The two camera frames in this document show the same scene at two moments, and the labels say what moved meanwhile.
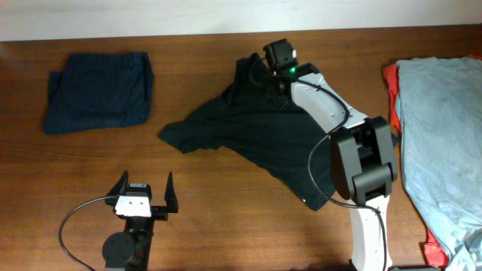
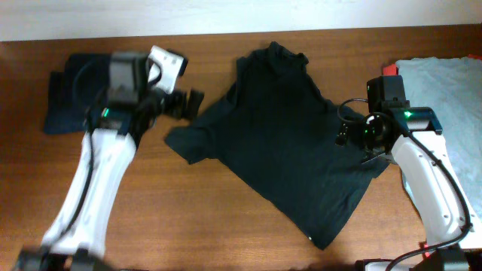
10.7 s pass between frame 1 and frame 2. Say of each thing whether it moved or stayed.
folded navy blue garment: stayed
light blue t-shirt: stayed
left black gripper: moved
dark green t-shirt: moved
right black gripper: moved
